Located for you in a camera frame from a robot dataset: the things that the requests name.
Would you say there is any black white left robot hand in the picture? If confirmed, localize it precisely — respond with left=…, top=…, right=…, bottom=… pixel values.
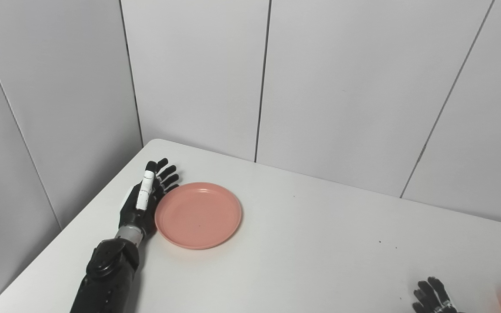
left=118, top=158, right=180, bottom=238

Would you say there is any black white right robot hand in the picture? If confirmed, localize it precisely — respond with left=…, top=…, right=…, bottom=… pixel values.
left=412, top=277, right=461, bottom=313

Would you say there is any pink round plate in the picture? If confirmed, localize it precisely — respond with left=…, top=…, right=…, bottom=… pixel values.
left=154, top=182, right=243, bottom=250

